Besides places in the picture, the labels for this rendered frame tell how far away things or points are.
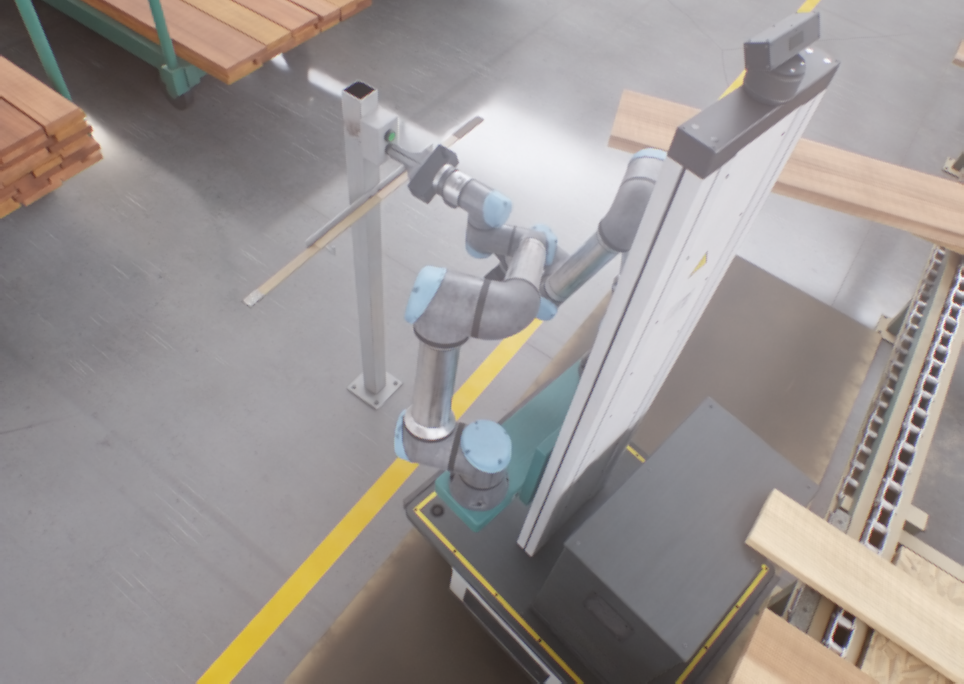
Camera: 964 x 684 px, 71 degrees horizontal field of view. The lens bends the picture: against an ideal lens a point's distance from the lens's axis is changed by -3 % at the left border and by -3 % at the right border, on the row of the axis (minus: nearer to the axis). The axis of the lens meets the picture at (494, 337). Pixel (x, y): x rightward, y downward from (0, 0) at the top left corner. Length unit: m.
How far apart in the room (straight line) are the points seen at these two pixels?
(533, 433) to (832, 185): 1.27
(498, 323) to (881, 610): 1.03
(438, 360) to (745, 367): 1.89
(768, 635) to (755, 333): 1.81
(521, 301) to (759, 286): 2.19
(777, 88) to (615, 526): 0.99
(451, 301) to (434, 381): 0.22
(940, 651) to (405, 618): 1.45
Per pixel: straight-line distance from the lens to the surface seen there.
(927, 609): 1.84
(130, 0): 3.88
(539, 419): 1.90
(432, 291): 1.30
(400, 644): 2.34
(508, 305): 1.30
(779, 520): 1.73
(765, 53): 0.95
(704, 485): 1.72
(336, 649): 2.35
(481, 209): 1.60
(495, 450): 1.59
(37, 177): 2.98
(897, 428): 2.11
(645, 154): 1.68
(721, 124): 0.95
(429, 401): 1.49
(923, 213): 2.60
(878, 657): 1.79
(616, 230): 1.58
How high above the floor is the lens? 2.30
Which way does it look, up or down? 54 degrees down
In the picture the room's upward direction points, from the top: 10 degrees clockwise
